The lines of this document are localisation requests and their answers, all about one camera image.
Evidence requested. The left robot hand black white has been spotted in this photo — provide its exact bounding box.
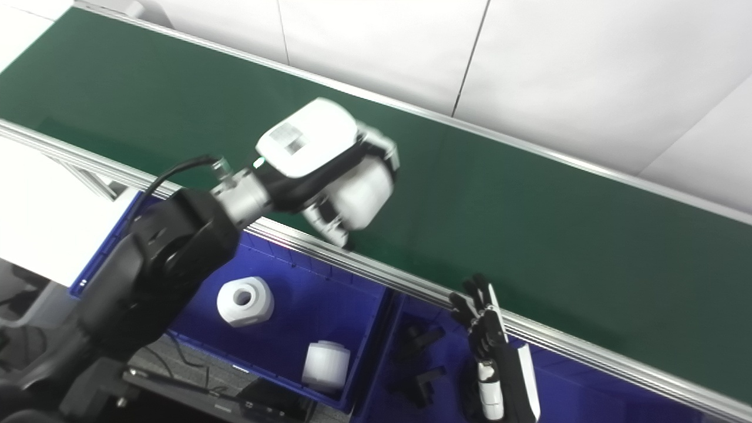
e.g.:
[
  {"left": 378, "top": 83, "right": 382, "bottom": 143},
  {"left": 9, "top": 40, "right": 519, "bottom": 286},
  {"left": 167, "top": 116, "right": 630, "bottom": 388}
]
[{"left": 256, "top": 97, "right": 401, "bottom": 248}]

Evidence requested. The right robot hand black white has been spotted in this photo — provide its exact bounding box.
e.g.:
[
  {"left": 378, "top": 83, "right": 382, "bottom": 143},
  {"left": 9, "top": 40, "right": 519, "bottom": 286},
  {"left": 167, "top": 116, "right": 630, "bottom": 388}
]
[{"left": 449, "top": 273, "right": 541, "bottom": 423}]

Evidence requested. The blue bin holding black parts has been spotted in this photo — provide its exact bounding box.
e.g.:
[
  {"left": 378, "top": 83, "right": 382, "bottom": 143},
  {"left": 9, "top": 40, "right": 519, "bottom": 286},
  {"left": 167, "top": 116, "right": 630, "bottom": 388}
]
[{"left": 352, "top": 294, "right": 726, "bottom": 423}]

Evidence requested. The green conveyor belt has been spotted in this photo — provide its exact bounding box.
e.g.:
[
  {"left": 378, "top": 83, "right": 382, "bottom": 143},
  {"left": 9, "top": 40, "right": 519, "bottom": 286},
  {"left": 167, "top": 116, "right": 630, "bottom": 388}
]
[
  {"left": 0, "top": 7, "right": 752, "bottom": 406},
  {"left": 0, "top": 0, "right": 752, "bottom": 423}
]

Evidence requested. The blue bin holding white parts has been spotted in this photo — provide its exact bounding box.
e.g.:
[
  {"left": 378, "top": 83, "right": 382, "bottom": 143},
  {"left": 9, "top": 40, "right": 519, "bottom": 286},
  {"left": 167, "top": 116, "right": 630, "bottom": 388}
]
[{"left": 69, "top": 191, "right": 394, "bottom": 412}]

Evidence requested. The white part with centre hole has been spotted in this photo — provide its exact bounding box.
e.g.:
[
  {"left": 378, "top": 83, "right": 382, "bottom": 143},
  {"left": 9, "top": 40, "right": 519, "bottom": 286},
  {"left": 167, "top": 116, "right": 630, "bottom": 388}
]
[{"left": 216, "top": 276, "right": 276, "bottom": 328}]

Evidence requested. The white ribbed cylindrical part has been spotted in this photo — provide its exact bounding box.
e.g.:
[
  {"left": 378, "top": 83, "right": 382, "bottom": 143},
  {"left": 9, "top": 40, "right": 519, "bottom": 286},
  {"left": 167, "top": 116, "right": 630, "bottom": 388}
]
[{"left": 301, "top": 341, "right": 352, "bottom": 392}]

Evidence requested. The black robot body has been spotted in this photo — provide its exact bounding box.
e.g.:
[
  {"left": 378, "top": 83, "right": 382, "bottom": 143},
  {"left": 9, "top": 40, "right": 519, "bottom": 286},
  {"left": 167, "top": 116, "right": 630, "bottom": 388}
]
[{"left": 120, "top": 365, "right": 315, "bottom": 423}]

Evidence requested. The white side table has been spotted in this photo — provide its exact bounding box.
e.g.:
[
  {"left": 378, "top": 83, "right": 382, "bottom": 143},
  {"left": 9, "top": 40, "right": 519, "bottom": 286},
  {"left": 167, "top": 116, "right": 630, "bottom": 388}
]
[{"left": 0, "top": 134, "right": 143, "bottom": 288}]

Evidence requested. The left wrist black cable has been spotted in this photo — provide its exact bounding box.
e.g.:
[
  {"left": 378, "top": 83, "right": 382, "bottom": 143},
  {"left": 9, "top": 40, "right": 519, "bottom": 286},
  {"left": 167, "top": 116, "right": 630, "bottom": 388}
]
[{"left": 141, "top": 154, "right": 229, "bottom": 203}]

